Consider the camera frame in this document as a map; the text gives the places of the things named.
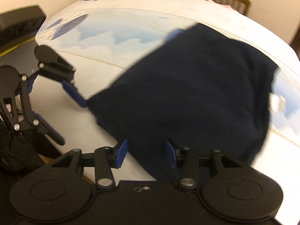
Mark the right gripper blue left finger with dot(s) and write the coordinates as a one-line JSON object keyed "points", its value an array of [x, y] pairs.
{"points": [[120, 152]]}

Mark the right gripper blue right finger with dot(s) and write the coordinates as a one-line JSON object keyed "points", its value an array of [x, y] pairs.
{"points": [[171, 152]]}

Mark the navy blue t-shirt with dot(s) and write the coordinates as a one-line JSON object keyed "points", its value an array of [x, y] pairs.
{"points": [[200, 89]]}

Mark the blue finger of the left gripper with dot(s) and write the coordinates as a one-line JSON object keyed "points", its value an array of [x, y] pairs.
{"points": [[45, 128], [73, 92]]}

